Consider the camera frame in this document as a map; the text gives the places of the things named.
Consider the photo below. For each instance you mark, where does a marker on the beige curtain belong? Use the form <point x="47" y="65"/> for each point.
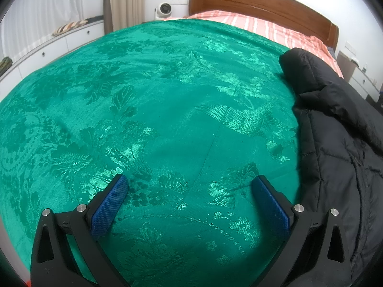
<point x="128" y="0"/>

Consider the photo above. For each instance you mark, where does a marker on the white desk with drawers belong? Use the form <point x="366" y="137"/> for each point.
<point x="363" y="82"/>

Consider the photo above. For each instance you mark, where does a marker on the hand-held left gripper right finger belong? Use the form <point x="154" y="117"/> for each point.
<point x="272" y="203"/>

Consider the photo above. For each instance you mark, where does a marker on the white drawer cabinet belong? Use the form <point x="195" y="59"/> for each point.
<point x="77" y="39"/>

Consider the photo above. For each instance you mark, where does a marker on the white sheer curtain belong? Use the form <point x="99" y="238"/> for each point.
<point x="59" y="3"/>

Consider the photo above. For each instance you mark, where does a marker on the white wall socket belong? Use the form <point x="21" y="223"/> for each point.
<point x="350" y="47"/>

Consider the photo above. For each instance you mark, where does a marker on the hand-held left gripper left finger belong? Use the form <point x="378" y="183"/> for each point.
<point x="109" y="206"/>

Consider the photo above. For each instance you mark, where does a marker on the black puffer jacket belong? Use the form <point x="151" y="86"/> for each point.
<point x="338" y="140"/>

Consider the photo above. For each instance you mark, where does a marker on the wooden headboard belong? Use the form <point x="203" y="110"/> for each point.
<point x="263" y="3"/>

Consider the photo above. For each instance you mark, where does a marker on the green patterned blanket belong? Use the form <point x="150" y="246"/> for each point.
<point x="167" y="110"/>

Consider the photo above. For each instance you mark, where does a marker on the dark green folded cloth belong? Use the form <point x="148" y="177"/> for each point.
<point x="4" y="65"/>

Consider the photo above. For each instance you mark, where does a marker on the striped cushion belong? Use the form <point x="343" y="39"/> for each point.
<point x="70" y="27"/>

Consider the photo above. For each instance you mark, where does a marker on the white round fan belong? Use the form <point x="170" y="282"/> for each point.
<point x="164" y="9"/>

